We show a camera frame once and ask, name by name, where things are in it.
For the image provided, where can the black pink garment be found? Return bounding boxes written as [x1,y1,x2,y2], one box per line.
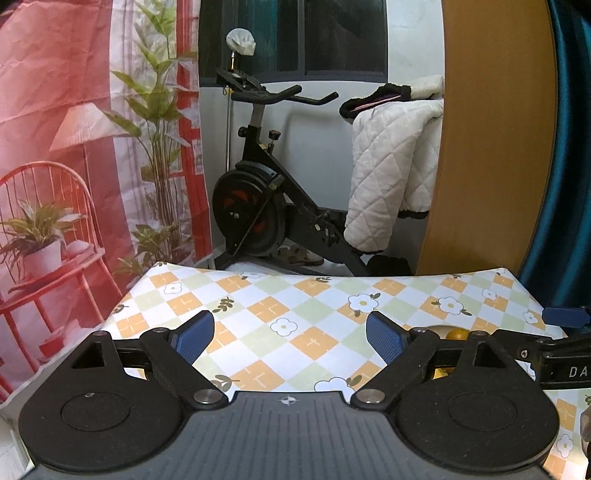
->
[339,84,414,121]

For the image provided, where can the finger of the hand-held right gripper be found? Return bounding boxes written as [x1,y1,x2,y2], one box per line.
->
[490,329,555,358]
[541,306,591,329]

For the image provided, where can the beige plate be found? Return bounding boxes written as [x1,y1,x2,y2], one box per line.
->
[422,324,478,381]

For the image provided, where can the dark window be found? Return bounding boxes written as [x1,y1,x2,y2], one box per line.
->
[198,0,389,86]

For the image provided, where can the white quilted blanket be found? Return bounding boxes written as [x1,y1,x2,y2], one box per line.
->
[344,74,446,254]

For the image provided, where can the red printed backdrop cloth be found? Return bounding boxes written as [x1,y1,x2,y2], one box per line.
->
[0,0,213,407]

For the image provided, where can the wooden board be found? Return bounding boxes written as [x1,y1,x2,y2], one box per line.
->
[416,0,557,278]

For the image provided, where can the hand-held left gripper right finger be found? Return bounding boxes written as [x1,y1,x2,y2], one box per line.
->
[350,311,529,411]

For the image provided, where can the checked floral tablecloth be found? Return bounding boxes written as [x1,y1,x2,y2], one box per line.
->
[104,261,591,476]

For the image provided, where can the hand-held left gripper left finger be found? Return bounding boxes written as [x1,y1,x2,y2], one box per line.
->
[69,311,230,411]

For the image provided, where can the white cloth cover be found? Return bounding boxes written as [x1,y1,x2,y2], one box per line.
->
[225,28,257,58]

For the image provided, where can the pair of slippers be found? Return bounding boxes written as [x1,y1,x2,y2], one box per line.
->
[272,244,326,267]

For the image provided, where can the black exercise bike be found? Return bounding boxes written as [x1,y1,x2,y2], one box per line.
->
[211,58,370,278]

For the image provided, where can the dark cloth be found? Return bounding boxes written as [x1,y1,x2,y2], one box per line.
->
[367,254,411,277]

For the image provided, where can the teal curtain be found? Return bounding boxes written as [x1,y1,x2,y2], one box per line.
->
[517,0,591,308]

